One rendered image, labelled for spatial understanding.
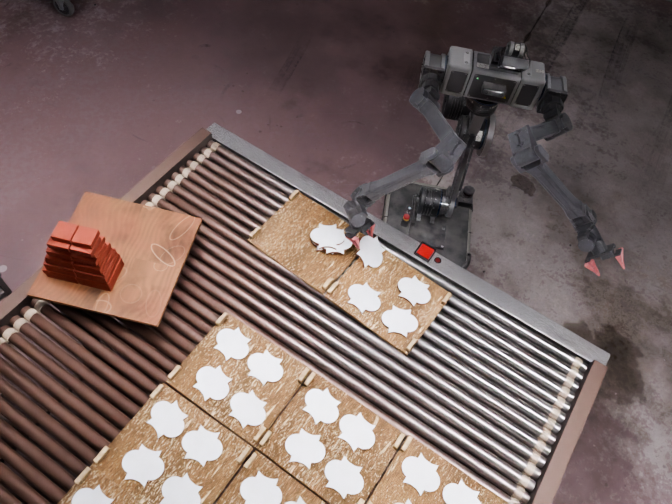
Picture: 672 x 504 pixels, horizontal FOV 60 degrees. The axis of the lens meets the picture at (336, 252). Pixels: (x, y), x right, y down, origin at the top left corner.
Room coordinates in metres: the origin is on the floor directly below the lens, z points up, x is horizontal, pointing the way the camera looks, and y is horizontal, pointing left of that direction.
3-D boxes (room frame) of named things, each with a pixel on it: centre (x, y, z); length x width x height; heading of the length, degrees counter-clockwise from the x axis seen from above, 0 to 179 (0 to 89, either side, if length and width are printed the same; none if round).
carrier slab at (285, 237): (1.39, 0.12, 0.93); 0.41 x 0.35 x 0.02; 62
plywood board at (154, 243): (1.10, 0.83, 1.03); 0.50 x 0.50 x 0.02; 87
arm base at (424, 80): (1.89, -0.26, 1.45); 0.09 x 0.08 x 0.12; 89
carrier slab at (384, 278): (1.19, -0.25, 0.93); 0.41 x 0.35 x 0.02; 61
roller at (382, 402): (0.90, 0.06, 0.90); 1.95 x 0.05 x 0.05; 65
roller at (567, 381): (1.36, -0.15, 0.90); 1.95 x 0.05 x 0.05; 65
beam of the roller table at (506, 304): (1.51, -0.22, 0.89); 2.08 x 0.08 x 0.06; 65
